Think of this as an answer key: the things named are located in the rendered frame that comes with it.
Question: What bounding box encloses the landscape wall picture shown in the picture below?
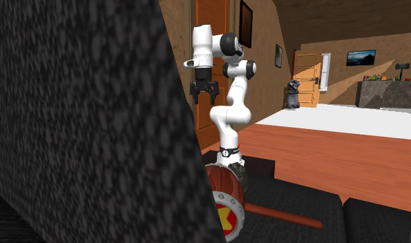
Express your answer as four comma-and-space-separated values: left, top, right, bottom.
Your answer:
346, 49, 377, 67

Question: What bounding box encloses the small dark wall picture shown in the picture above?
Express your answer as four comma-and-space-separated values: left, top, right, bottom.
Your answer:
274, 43, 283, 69

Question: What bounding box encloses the grey stone counter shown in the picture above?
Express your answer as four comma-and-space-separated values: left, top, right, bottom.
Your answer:
354, 62, 411, 110

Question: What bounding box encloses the brown wooden door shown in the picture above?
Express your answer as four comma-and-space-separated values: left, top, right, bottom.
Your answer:
191, 0, 231, 142

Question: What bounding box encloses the wooden toy mallet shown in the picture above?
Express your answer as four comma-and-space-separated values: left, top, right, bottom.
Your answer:
204, 162, 324, 243

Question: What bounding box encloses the dark robot stand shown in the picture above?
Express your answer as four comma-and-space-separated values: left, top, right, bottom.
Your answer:
201, 150, 276, 179

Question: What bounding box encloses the dark grey figure statue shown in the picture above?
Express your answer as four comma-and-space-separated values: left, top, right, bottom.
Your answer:
285, 79, 301, 110

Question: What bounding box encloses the large dark wall picture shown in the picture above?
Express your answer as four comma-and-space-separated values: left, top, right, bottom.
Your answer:
238, 0, 254, 49

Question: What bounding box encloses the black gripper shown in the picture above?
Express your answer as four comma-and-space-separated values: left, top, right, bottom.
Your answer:
189, 66, 220, 106

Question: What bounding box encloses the light orange panelled door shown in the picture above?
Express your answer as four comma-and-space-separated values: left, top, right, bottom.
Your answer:
293, 50, 323, 108

